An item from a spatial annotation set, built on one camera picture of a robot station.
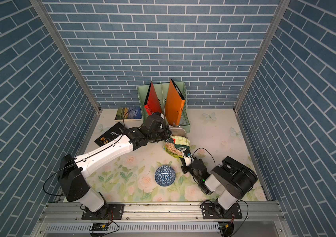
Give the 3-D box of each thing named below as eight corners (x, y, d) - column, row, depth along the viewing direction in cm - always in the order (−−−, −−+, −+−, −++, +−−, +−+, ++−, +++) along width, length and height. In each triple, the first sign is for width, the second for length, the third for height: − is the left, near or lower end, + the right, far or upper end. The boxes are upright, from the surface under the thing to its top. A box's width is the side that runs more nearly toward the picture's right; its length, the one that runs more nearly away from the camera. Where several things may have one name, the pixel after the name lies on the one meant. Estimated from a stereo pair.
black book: (98, 144, 101) (94, 140, 97) (121, 126, 112) (119, 121, 108) (105, 151, 98) (102, 147, 94) (128, 131, 109) (126, 126, 105)
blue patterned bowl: (154, 186, 83) (154, 184, 80) (156, 167, 90) (155, 165, 87) (175, 186, 83) (175, 184, 80) (175, 168, 90) (175, 165, 87)
